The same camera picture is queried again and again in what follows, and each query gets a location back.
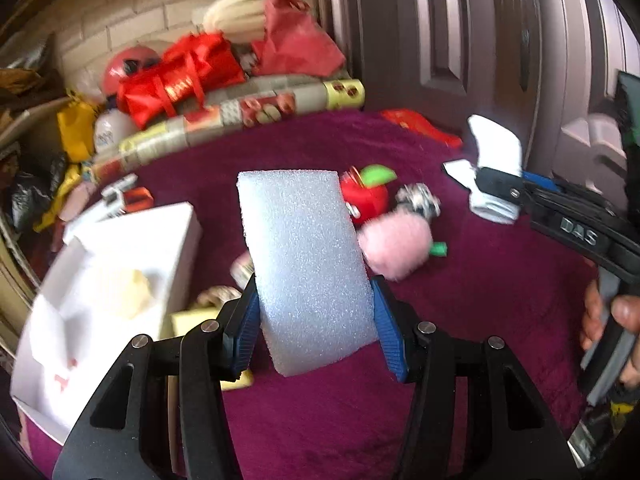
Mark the red packet on cloth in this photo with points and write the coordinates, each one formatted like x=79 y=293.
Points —
x=414 y=121

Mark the red gift bag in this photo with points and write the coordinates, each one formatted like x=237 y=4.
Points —
x=193 y=66

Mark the magenta velvet table cloth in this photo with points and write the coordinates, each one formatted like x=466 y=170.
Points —
x=347 y=420

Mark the red paper bag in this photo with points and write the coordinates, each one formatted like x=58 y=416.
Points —
x=295 y=43

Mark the black plastic bag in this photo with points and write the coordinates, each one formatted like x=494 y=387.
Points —
x=33 y=190

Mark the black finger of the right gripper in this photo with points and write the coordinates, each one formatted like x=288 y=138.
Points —
x=500 y=184

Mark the black white patterned sock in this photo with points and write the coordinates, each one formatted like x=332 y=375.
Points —
x=418 y=198

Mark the white shallow box tray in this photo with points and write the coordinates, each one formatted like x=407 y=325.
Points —
x=78 y=327

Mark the yellow bag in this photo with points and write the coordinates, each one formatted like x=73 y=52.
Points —
x=76 y=124

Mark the white foam block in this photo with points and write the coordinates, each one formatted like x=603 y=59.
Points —
x=313 y=288

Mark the white device box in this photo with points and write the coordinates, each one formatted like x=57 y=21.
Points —
x=123 y=196

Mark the white helmet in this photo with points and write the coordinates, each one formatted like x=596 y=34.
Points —
x=111 y=128

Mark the red helmet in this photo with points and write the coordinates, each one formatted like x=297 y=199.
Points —
x=125 y=64

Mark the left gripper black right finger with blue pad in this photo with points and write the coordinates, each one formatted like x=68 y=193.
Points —
x=510 y=432

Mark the fruit pattern rolled mat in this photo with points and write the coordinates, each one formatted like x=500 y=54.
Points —
x=178 y=133

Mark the pink fluffy pompom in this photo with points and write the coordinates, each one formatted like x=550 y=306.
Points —
x=394 y=245

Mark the red plush apple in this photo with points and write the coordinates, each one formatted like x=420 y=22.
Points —
x=365 y=193

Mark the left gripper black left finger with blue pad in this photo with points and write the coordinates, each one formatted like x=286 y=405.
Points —
x=123 y=432

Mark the person's right hand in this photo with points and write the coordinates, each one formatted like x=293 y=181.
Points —
x=626 y=310

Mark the yellow green sponge pack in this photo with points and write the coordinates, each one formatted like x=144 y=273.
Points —
x=206 y=320

